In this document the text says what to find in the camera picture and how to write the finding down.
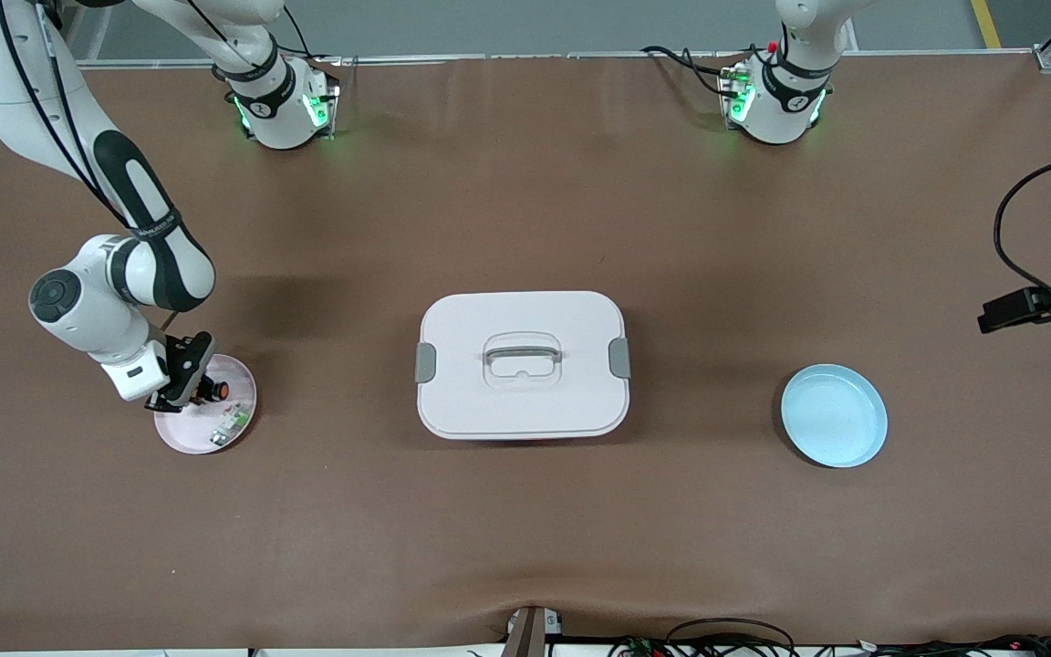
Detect green push-button switch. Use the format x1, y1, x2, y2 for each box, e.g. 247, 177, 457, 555
209, 403, 255, 448

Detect white lidded storage box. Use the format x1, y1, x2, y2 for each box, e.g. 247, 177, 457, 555
414, 290, 632, 442

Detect black cable bundle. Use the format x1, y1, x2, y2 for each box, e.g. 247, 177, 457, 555
608, 618, 1051, 657

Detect brown table mat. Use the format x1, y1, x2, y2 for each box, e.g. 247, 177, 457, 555
0, 50, 1051, 653

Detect black right base cable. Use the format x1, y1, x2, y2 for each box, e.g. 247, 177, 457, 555
281, 7, 344, 67

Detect pink round plate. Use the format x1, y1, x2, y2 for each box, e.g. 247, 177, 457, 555
153, 353, 259, 455

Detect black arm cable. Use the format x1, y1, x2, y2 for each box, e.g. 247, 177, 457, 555
993, 148, 1051, 307
0, 0, 180, 334

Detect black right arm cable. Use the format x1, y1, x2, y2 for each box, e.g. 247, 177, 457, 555
0, 0, 180, 334

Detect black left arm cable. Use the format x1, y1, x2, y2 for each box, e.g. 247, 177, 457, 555
993, 148, 1051, 307

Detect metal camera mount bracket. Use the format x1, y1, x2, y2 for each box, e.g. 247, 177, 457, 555
503, 604, 565, 657

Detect light blue round plate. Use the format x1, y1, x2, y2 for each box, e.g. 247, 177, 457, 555
780, 363, 890, 469

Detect black left base cables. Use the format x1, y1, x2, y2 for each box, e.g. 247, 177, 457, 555
641, 44, 736, 99

